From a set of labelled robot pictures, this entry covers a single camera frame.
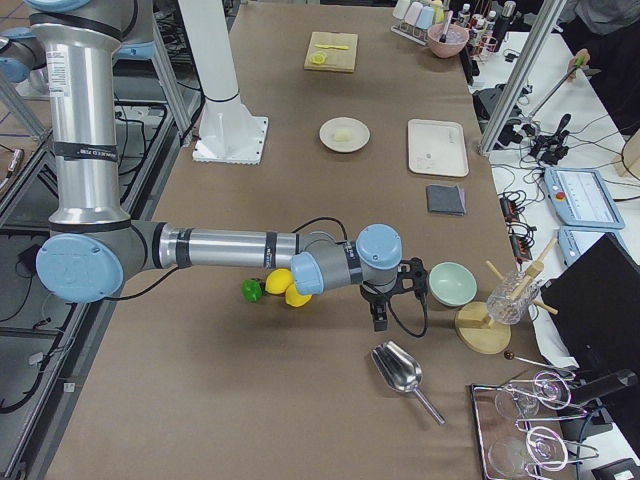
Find yellow lemon far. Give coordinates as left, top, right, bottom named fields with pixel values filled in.
left=285, top=284, right=313, bottom=308

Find yellow cup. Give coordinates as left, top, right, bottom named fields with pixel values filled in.
left=431, top=0, right=445, bottom=24

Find grey folded cloth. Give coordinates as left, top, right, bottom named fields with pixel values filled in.
left=426, top=184, right=466, bottom=216

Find mint green bowl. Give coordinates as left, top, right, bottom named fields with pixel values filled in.
left=429, top=262, right=477, bottom=307

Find wire glass rack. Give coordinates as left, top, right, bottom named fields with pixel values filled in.
left=469, top=370, right=599, bottom=479

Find clear glass on stand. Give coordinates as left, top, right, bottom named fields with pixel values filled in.
left=486, top=271, right=540, bottom=325

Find steel ice scoop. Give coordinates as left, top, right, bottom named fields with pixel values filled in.
left=371, top=340, right=446, bottom=425

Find pink cup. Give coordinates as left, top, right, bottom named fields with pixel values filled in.
left=403, top=1, right=424, bottom=26

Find green lime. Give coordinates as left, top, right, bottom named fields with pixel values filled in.
left=241, top=278, right=263, bottom=303

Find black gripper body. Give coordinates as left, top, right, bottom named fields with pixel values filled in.
left=360, top=257, right=429, bottom=320

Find blue teach pendant far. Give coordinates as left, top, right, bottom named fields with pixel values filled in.
left=543, top=167, right=625, bottom=230

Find metal muddler black tip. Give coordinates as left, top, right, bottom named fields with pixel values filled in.
left=439, top=10, right=453, bottom=43

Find blue teach pendant near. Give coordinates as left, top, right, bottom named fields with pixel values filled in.
left=557, top=225, right=626, bottom=267

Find pink bowl with ice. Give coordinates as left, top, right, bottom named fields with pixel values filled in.
left=427, top=24, right=469, bottom=59

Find cream round plate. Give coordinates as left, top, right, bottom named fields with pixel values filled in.
left=319, top=117, right=370, bottom=153

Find wooden cutting board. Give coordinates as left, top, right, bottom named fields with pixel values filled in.
left=304, top=31, right=359, bottom=73

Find white wire cup rack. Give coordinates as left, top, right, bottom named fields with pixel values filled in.
left=391, top=22, right=427, bottom=46

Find yellow lemon near lime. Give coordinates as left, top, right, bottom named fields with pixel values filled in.
left=265, top=268, right=294, bottom=295

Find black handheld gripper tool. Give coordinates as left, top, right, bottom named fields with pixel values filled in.
left=529, top=113, right=571, bottom=166

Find white cup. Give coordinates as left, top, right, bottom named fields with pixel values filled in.
left=392, top=0, right=411, bottom=20

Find pale white bun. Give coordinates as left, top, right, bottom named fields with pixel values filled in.
left=333, top=128, right=352, bottom=142

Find yellow plastic knife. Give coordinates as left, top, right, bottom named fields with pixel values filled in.
left=314, top=43, right=350, bottom=51

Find light blue cup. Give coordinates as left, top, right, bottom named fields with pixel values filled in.
left=416, top=5, right=435, bottom=30

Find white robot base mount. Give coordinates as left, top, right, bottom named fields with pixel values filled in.
left=192, top=98, right=269, bottom=165

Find blue teach pendant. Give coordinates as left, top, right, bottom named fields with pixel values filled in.
left=557, top=225, right=626, bottom=267
left=543, top=167, right=625, bottom=230

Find aluminium camera post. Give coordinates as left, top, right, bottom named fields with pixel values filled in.
left=478, top=0, right=566, bottom=157

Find wooden cup stand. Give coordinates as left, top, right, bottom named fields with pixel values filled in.
left=455, top=237, right=558, bottom=354

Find black monitor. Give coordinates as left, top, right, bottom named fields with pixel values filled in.
left=542, top=233, right=639, bottom=374

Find cream rabbit tray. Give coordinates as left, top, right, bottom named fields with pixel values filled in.
left=407, top=119, right=469, bottom=178

